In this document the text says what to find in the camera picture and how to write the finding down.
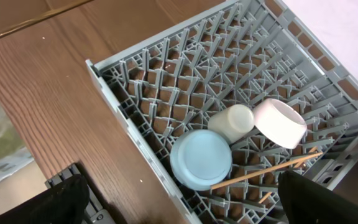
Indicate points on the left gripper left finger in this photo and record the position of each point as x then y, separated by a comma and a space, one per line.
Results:
49, 207

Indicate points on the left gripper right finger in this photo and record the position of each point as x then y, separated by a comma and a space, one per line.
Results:
305, 201

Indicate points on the wooden chopstick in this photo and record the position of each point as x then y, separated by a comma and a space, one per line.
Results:
260, 172
299, 163

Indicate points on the pink white bowl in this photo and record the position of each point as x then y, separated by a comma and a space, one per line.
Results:
279, 122

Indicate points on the white plastic cup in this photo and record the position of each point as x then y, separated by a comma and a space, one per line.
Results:
232, 123

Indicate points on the light blue bowl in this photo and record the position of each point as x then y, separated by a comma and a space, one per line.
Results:
200, 158

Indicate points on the grey plastic dish rack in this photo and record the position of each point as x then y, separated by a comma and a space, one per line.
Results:
236, 52

